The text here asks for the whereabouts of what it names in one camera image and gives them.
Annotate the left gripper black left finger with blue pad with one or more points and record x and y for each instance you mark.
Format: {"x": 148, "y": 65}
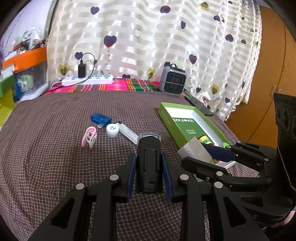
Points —
{"x": 86, "y": 206}

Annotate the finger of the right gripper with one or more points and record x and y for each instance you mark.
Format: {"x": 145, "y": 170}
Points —
{"x": 211, "y": 173}
{"x": 251, "y": 155}

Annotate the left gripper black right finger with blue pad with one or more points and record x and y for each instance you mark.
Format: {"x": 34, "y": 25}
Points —
{"x": 228, "y": 219}

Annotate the black rectangular clip device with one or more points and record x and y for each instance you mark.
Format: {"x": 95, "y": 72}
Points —
{"x": 149, "y": 164}

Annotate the silver lighter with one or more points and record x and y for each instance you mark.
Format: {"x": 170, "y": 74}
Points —
{"x": 127, "y": 133}

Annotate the pink green cable winder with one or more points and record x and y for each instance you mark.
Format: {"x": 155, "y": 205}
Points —
{"x": 89, "y": 137}

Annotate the small white round case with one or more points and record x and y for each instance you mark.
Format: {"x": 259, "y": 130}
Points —
{"x": 112, "y": 130}

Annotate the blue USB adapter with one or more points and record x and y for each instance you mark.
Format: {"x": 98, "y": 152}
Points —
{"x": 101, "y": 120}

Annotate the white translucent card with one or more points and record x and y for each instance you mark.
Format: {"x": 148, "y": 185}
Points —
{"x": 194, "y": 149}

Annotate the brown bottle red cap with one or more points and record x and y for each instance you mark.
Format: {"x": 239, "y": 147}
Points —
{"x": 205, "y": 140}

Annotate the wooden cabinet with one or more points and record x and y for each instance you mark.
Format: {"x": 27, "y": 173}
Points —
{"x": 254, "y": 122}

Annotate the green and white cardboard box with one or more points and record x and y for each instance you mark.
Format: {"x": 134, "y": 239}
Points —
{"x": 185, "y": 122}

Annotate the black smartphone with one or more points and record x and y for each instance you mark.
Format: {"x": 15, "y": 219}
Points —
{"x": 199, "y": 105}

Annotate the brown checked tablecloth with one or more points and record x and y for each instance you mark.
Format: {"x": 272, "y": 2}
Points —
{"x": 41, "y": 154}

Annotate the grey mini fan heater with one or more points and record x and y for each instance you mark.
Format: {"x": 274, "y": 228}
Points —
{"x": 172, "y": 80}

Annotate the heart patterned curtain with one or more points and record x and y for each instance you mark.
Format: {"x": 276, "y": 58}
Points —
{"x": 217, "y": 44}

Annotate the colourful striped cloth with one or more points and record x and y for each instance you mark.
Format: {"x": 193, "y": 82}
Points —
{"x": 134, "y": 85}

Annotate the white blue power strip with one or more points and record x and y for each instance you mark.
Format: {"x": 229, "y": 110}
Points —
{"x": 93, "y": 80}

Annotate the green yellow box stack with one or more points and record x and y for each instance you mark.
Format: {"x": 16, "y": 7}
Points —
{"x": 6, "y": 92}

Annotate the orange lid storage bin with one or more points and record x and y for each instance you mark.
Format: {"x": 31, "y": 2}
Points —
{"x": 30, "y": 73}

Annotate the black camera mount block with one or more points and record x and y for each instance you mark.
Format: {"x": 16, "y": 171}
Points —
{"x": 285, "y": 121}

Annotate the black charger plug with cable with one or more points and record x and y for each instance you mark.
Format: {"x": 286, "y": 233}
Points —
{"x": 81, "y": 72}

